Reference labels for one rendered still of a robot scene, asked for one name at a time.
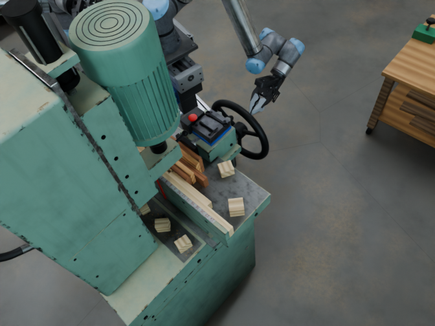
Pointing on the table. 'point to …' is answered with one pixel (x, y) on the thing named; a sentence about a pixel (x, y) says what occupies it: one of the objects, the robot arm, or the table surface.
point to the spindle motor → (128, 66)
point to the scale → (187, 199)
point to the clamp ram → (191, 144)
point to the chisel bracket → (158, 164)
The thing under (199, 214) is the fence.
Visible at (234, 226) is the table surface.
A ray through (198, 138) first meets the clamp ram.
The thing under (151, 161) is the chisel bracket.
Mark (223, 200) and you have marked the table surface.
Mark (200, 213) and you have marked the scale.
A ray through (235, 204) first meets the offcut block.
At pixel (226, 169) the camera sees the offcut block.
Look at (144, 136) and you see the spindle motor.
